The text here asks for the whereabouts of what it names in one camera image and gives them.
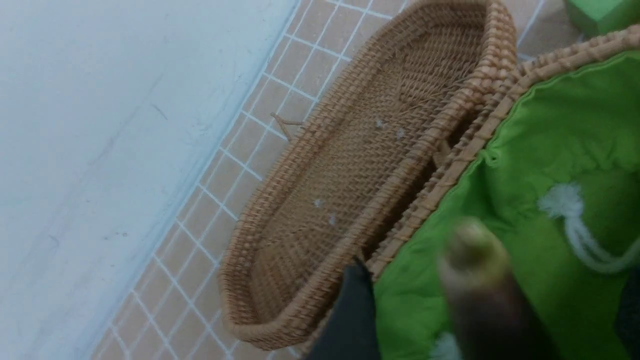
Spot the woven wicker basket lid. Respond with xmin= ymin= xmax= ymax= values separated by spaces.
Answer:
xmin=218 ymin=0 xmax=516 ymax=351

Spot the woven wicker basket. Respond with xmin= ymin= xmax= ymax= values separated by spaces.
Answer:
xmin=365 ymin=25 xmax=640 ymax=360

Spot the purple eggplant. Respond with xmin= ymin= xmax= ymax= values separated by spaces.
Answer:
xmin=437 ymin=218 xmax=562 ymax=360

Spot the beige checkered tablecloth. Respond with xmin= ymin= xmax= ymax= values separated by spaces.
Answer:
xmin=90 ymin=0 xmax=586 ymax=360

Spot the green cube block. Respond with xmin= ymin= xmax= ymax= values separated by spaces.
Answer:
xmin=564 ymin=0 xmax=640 ymax=37

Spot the white drawstring cord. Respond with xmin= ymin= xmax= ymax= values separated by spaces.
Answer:
xmin=537 ymin=183 xmax=640 ymax=274

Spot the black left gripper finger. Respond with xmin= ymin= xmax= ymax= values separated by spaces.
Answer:
xmin=305 ymin=260 xmax=382 ymax=360

